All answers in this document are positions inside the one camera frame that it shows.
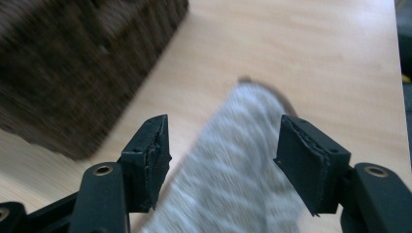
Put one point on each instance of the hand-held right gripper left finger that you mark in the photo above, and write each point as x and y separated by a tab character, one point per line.
145	168

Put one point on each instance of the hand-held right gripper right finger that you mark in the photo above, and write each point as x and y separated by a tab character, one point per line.
311	165

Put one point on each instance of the white grey cloth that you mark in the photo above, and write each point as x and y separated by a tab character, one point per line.
233	161

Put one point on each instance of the brown woven basket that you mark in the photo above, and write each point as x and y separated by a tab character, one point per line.
74	71

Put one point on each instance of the black yellow striped stand base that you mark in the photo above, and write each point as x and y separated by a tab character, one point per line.
407	48

